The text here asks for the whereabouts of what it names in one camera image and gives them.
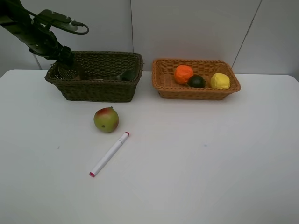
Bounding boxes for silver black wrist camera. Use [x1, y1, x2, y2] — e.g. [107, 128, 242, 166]
[35, 9, 78, 31]

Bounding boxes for orange tangerine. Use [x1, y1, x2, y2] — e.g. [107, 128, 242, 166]
[174, 65, 194, 85]

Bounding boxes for yellow lemon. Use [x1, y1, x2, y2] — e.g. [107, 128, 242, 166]
[210, 73, 230, 89]

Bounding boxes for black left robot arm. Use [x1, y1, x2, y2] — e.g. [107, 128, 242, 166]
[0, 0, 74, 66]

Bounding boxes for translucent pink plastic cup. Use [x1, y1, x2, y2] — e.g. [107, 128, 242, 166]
[58, 62, 85, 80]

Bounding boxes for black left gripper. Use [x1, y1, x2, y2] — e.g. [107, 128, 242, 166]
[22, 23, 77, 69]

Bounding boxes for orange wicker basket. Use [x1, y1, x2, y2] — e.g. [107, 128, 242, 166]
[152, 58, 241, 100]

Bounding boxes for white marker pink caps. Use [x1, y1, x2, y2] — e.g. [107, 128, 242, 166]
[89, 132, 130, 178]

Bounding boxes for dark brown wicker basket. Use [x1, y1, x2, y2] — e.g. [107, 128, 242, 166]
[45, 51, 143, 103]

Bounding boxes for dark green pump bottle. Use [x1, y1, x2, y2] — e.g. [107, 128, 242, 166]
[111, 70, 136, 81]

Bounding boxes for green red mango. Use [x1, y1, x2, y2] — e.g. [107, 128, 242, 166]
[93, 107, 119, 133]

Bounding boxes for black camera cable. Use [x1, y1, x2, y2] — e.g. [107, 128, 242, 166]
[70, 21, 90, 35]

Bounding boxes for dark purple mangosteen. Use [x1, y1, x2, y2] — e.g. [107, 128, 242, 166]
[187, 75, 206, 88]

